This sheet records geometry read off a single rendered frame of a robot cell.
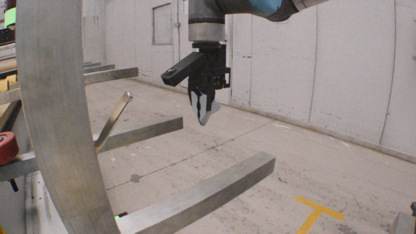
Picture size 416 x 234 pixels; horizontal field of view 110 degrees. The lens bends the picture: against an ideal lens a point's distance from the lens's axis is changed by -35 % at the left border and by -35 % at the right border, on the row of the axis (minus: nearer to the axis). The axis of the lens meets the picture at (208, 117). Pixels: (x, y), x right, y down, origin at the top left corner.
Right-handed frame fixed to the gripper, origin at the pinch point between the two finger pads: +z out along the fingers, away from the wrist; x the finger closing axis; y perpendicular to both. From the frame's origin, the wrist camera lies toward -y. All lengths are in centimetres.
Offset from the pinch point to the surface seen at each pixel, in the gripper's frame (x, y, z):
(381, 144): -42, 232, 74
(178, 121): -1.5, -7.7, -2.2
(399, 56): -46, 232, -28
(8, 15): -6.3, -40.7, -27.6
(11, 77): 72, -55, -14
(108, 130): -15.1, -27.5, -9.7
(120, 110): -17.9, -26.4, -12.8
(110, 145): -1.5, -24.4, -1.3
